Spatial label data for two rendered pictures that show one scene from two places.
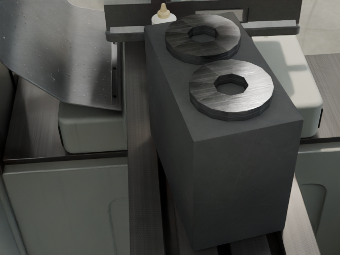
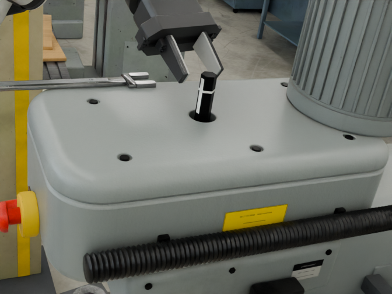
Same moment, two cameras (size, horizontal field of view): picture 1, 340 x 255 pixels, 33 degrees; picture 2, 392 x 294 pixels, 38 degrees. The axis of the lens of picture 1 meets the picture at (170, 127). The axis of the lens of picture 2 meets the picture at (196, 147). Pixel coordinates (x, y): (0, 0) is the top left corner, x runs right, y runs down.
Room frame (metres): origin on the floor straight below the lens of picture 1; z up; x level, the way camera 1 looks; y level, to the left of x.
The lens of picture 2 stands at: (1.55, -0.32, 2.23)
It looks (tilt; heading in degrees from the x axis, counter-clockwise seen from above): 29 degrees down; 155
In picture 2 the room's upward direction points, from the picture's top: 9 degrees clockwise
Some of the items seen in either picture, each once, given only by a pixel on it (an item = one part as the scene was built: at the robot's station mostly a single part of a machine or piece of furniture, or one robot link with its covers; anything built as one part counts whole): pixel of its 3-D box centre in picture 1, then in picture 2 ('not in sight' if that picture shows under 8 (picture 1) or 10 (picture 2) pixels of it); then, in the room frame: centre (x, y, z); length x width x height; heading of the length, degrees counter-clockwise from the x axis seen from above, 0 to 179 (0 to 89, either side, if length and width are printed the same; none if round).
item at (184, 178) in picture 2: not in sight; (203, 164); (0.92, -0.02, 1.81); 0.47 x 0.26 x 0.16; 93
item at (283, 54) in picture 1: (185, 78); not in sight; (0.92, -0.03, 0.78); 0.50 x 0.35 x 0.12; 93
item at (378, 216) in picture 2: not in sight; (261, 237); (1.07, 0.01, 1.79); 0.45 x 0.04 x 0.04; 93
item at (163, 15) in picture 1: (164, 33); not in sight; (0.80, 0.00, 0.97); 0.04 x 0.04 x 0.11
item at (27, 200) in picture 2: not in sight; (27, 214); (0.93, -0.26, 1.76); 0.06 x 0.02 x 0.06; 3
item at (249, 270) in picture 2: not in sight; (207, 233); (0.92, 0.01, 1.68); 0.34 x 0.24 x 0.10; 93
